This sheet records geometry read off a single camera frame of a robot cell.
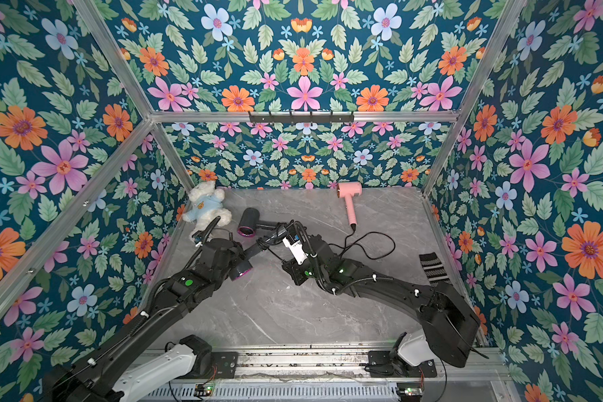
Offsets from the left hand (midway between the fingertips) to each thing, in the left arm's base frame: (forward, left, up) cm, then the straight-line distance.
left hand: (238, 247), depth 79 cm
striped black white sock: (-4, -69, -18) cm, 72 cm away
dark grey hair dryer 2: (+21, +2, -14) cm, 25 cm away
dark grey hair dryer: (-7, -3, +1) cm, 8 cm away
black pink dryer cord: (+16, -42, -17) cm, 48 cm away
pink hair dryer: (+37, -43, -15) cm, 58 cm away
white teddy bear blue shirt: (+29, +20, -10) cm, 37 cm away
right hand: (-5, -17, -2) cm, 17 cm away
